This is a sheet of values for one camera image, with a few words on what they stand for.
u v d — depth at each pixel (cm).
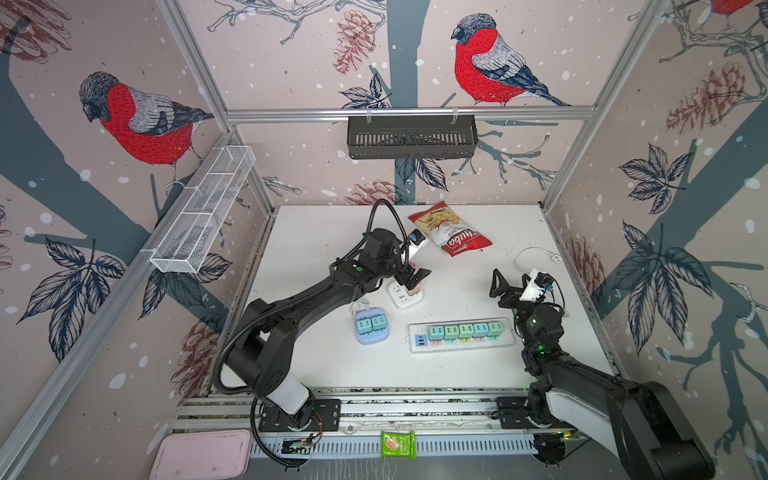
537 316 64
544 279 69
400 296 93
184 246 71
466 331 81
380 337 85
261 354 44
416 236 72
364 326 82
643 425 42
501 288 76
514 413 73
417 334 85
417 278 75
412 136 104
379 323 83
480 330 81
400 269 71
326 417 73
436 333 80
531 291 73
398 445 68
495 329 81
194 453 68
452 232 106
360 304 93
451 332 80
